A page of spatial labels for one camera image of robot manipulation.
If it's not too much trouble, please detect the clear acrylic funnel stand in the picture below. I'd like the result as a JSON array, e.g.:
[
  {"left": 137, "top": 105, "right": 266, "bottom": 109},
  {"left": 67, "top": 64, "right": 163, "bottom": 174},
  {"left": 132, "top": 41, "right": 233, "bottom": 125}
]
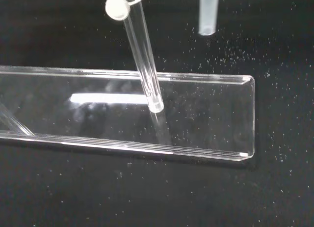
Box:
[{"left": 0, "top": 0, "right": 256, "bottom": 164}]

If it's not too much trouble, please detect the black bench cloth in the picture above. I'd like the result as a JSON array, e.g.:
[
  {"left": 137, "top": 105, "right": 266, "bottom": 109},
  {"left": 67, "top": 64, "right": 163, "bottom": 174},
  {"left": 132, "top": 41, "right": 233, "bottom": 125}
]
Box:
[{"left": 0, "top": 0, "right": 314, "bottom": 227}]

